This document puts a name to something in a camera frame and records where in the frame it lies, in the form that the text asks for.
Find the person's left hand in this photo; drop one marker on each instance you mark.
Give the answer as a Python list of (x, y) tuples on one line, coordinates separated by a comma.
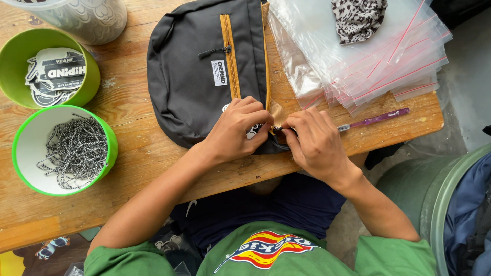
[(234, 130)]

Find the person's right hand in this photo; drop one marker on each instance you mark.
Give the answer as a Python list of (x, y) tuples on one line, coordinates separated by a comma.
[(318, 147)]

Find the dark grey bag with yellow zipper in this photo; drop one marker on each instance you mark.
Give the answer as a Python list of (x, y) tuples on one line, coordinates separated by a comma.
[(199, 73)]

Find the purple toothbrush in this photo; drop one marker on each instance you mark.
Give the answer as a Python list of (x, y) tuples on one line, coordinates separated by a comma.
[(374, 119)]

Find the person's dark blue shorts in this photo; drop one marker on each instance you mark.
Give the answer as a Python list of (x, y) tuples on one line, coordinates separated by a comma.
[(276, 207)]

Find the stack of clear zip bags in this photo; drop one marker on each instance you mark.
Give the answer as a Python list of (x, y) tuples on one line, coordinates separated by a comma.
[(368, 73)]

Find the green plastic barrel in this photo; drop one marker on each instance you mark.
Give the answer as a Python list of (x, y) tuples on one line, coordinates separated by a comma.
[(406, 191)]

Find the person's green t-shirt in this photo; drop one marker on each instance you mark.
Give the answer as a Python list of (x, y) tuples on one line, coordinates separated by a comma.
[(264, 253)]

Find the black and white patterned cloth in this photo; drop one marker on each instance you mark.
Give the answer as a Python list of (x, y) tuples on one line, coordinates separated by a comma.
[(358, 19)]

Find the blue cloth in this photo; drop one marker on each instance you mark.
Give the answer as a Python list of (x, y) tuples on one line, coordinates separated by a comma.
[(466, 214)]

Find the pile of black white stickers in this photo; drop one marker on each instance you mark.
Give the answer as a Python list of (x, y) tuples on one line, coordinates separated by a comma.
[(55, 74)]

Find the white patterned plastic container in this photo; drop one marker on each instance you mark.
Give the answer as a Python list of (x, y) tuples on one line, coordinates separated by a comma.
[(82, 17)]

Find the green bowl with stickers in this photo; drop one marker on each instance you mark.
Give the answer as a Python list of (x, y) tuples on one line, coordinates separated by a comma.
[(23, 76)]

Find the colourful printed mat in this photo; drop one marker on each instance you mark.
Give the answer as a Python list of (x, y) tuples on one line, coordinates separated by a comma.
[(42, 255)]

